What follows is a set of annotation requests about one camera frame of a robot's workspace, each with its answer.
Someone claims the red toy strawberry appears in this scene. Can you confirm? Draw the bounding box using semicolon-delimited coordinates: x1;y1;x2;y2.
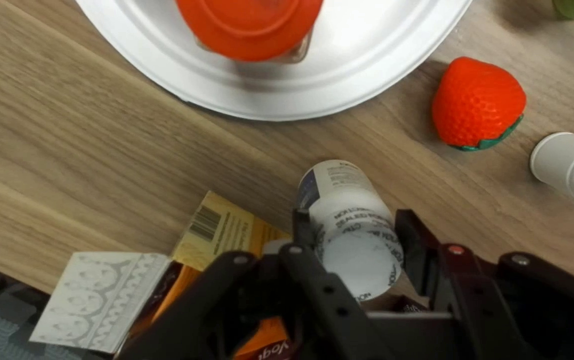
431;56;525;152

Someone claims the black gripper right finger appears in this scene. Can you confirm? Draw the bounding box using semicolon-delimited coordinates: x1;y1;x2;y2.
393;209;574;360

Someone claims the white paper plate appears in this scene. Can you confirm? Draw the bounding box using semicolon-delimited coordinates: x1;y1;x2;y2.
75;0;472;122

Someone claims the open yellow cardboard box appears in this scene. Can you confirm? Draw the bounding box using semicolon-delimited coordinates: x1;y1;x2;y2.
29;191;289;356

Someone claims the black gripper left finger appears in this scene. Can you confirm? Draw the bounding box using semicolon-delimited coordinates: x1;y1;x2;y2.
115;209;390;360

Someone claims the orange-lid spice bottle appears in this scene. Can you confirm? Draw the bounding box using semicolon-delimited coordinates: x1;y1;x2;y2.
175;0;324;62

